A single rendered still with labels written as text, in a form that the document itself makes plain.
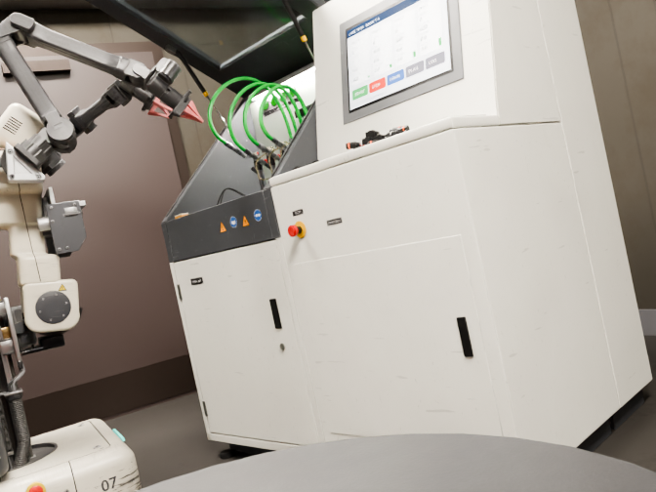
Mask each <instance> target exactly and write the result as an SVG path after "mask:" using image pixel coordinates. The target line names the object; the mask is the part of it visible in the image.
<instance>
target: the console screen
mask: <svg viewBox="0 0 656 492"><path fill-rule="evenodd" d="M340 48H341V72H342V95H343V118H344V125H346V124H348V123H350V122H353V121H355V120H358V119H360V118H363V117H365V116H368V115H371V114H373V113H376V112H378V111H381V110H383V109H386V108H389V107H391V106H394V105H396V104H399V103H403V102H406V101H408V100H411V99H413V98H416V97H419V96H420V95H423V94H425V93H428V92H430V91H433V90H436V89H438V88H441V87H443V86H446V85H448V84H451V83H454V82H456V81H459V80H461V79H464V65H463V52H462V38H461V25H460V11H459V0H383V1H382V2H380V3H378V4H376V5H374V6H373V7H371V8H369V9H367V10H365V11H364V12H362V13H360V14H358V15H356V16H355V17H353V18H351V19H349V20H347V21H345V22H343V23H341V24H340Z"/></svg>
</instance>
